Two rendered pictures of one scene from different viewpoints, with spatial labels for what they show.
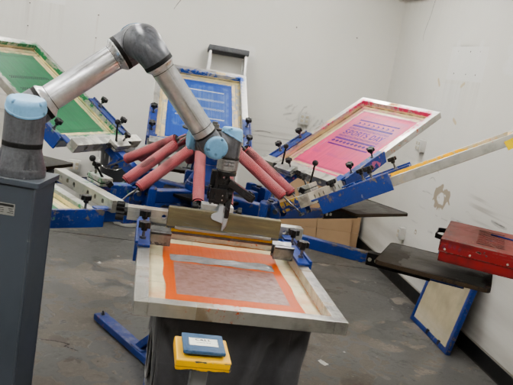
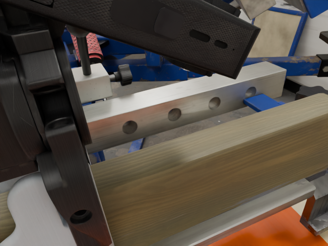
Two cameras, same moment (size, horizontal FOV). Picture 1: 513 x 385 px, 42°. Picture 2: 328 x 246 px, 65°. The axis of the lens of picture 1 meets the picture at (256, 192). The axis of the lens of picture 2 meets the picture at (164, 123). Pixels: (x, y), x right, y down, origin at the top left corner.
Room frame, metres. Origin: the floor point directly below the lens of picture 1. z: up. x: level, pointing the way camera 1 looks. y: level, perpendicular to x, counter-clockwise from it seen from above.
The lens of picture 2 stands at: (2.20, 0.07, 1.21)
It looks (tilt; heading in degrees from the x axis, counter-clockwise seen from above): 33 degrees down; 350
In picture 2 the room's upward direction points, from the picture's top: 5 degrees counter-clockwise
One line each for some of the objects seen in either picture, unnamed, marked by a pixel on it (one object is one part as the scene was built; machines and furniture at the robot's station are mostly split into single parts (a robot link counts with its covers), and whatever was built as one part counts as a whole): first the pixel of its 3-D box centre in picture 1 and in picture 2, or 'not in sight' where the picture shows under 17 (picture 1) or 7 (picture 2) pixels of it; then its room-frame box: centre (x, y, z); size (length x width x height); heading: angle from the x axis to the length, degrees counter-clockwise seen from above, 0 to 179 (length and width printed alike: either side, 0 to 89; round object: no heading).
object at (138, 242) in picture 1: (142, 239); not in sight; (2.25, 0.37, 0.98); 0.30 x 0.05 x 0.07; 11
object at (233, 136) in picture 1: (230, 143); not in sight; (2.31, 0.12, 1.35); 0.09 x 0.08 x 0.11; 111
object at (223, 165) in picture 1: (227, 165); not in sight; (2.31, 0.12, 1.28); 0.08 x 0.08 x 0.05
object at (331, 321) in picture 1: (227, 270); not in sight; (2.07, 0.05, 0.97); 0.79 x 0.58 x 0.04; 11
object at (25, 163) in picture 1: (20, 157); not in sight; (1.94, 0.71, 1.25); 0.15 x 0.15 x 0.10
